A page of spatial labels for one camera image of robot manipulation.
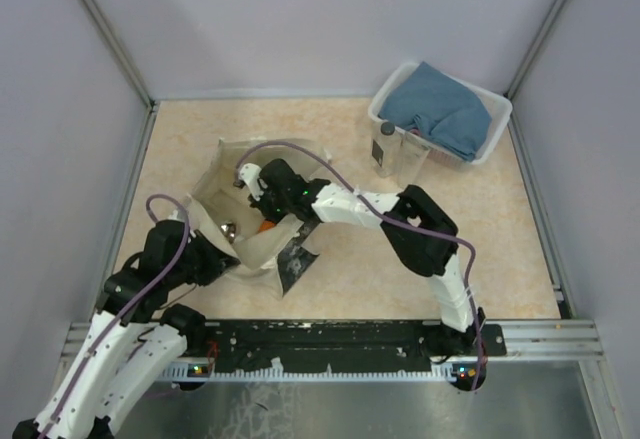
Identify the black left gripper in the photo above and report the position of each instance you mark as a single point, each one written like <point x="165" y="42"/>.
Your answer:
<point x="217" y="260"/>

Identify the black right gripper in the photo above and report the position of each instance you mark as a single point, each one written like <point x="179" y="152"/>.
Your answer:
<point x="262" y="206"/>

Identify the cream canvas tote bag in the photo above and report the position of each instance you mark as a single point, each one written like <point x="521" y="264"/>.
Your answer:
<point x="273" y="260"/>

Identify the clear square bottle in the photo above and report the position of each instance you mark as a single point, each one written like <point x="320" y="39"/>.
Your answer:
<point x="385" y="147"/>

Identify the grey tube white cap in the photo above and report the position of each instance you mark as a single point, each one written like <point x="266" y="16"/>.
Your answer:
<point x="411" y="157"/>

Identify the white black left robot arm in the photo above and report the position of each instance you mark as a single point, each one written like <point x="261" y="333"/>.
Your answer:
<point x="134" y="334"/>

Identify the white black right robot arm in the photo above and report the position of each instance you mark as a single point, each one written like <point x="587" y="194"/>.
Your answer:
<point x="423" y="237"/>

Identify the orange blue tube in bag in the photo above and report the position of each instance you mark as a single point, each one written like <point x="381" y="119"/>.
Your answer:
<point x="266" y="225"/>

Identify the blue folded towel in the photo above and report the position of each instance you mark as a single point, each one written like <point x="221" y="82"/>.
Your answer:
<point x="446" y="113"/>

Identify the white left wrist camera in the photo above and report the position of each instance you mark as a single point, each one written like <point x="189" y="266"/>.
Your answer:
<point x="178" y="215"/>

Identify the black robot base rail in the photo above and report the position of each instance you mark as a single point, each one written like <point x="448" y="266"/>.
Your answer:
<point x="338" y="351"/>

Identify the aluminium frame rail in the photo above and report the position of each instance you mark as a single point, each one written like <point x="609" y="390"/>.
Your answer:
<point x="116" y="47"/>

